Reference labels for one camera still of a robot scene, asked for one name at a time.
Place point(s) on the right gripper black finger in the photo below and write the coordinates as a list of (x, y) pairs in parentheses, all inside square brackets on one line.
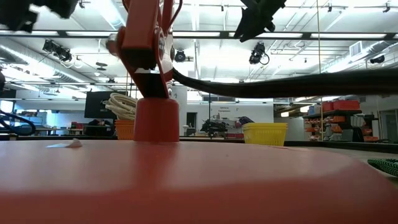
[(244, 23), (256, 29)]

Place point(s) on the black background robot arm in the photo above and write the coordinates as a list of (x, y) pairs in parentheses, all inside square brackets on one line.
[(214, 127)]

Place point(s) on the thick black braided sleeve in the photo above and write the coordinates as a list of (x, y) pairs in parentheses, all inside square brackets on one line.
[(311, 84)]

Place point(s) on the white sign board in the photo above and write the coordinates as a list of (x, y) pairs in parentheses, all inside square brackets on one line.
[(248, 110)]

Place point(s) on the ceiling air vent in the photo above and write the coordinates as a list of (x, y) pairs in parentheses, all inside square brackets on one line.
[(356, 48)]

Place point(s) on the yellow plastic basket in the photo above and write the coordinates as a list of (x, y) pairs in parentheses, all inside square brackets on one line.
[(264, 133)]

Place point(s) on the red storage bin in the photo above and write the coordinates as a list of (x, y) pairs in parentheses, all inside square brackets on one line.
[(345, 105)]

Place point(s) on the small white stand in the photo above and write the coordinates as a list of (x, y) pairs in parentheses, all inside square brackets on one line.
[(185, 129)]

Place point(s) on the black monitor screen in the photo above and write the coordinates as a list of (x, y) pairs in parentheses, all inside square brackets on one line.
[(94, 107)]

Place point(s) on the shelf with orange bins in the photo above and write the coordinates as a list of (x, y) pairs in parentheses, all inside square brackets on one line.
[(334, 124)]

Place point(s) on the orange plastic basket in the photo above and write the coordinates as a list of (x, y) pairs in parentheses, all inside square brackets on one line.
[(124, 130)]

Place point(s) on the black ceiling camera rig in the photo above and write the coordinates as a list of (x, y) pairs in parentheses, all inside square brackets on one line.
[(59, 51)]

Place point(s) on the round black ceiling camera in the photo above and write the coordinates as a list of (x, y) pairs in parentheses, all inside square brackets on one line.
[(180, 56)]

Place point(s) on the black security camera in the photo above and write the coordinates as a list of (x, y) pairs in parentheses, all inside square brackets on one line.
[(377, 59)]

